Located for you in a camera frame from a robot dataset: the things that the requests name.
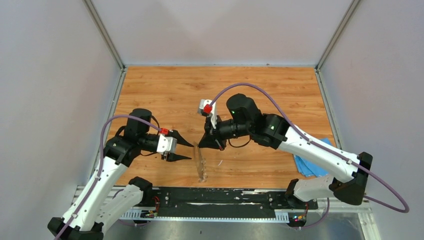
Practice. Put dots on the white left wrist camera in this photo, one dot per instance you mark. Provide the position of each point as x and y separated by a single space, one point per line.
166 144

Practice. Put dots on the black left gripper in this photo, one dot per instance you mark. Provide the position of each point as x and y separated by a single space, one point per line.
173 157

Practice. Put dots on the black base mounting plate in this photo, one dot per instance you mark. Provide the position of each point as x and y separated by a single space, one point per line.
222 203

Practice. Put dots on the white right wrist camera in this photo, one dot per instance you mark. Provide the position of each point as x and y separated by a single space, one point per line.
208 109

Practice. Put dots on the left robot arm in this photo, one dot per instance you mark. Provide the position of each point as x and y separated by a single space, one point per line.
106 175

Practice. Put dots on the metal key organizer plate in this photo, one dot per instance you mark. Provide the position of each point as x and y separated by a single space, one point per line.
199 163

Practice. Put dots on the aluminium rail base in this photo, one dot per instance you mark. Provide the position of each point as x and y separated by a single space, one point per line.
293 220

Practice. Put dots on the blue cloth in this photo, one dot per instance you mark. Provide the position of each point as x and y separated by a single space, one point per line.
307 168

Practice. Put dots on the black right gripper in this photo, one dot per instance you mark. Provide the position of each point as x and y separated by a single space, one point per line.
214 141

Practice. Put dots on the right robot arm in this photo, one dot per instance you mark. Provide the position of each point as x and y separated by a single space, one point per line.
346 178

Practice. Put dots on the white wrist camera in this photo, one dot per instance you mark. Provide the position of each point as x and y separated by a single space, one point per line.
166 144
208 109

